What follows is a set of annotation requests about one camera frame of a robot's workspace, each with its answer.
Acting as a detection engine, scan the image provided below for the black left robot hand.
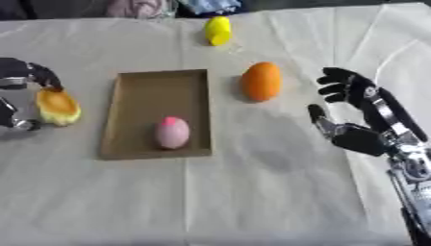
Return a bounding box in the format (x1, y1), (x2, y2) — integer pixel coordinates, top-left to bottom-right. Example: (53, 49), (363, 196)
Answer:
(0, 57), (66, 132)

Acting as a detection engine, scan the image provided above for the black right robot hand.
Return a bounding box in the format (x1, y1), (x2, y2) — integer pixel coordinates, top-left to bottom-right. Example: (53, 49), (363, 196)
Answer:
(306, 66), (431, 158)

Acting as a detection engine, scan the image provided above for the tan cardboard box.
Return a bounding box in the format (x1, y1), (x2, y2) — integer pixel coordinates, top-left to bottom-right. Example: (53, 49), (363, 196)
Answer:
(97, 68), (215, 161)

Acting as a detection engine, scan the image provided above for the yellow orange toy fruit half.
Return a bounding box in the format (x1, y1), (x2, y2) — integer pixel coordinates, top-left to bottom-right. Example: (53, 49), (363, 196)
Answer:
(34, 86), (85, 127)

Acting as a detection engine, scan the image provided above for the pink cloth bundle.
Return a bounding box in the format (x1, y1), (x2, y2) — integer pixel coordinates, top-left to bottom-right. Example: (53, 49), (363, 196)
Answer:
(104, 0), (170, 19)

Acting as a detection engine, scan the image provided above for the yellow toy pepper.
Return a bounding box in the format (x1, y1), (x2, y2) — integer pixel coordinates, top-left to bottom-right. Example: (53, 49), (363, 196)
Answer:
(202, 15), (235, 47)

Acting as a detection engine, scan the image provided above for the pink toy peach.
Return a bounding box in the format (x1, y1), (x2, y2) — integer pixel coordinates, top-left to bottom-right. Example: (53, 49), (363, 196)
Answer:
(153, 115), (192, 151)

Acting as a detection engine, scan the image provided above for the blue cloth bundle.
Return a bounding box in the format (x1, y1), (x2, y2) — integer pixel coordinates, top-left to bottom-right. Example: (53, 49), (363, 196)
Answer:
(176, 0), (244, 17)

